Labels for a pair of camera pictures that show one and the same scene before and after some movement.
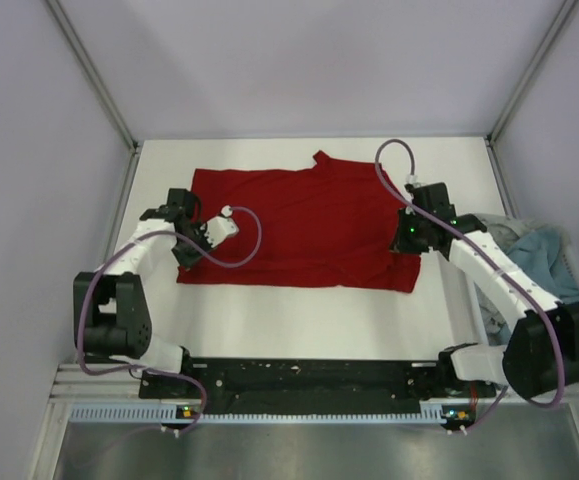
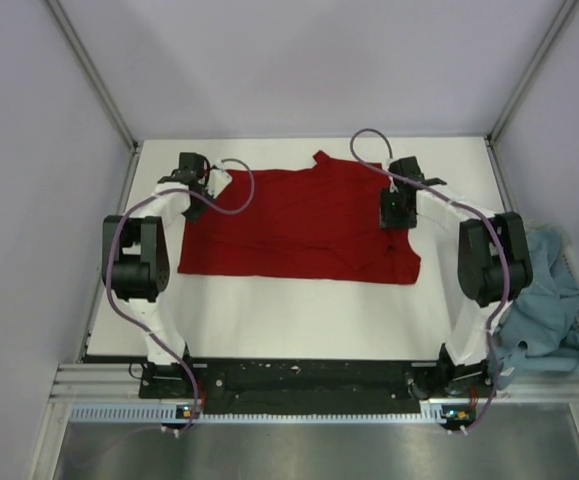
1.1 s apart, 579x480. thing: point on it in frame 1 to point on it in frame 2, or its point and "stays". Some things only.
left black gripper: [190, 260] to [192, 215]
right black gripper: [400, 244] to [387, 217]
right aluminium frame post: [564, 11] stays
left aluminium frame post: [94, 75] stays
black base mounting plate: [310, 382] stays
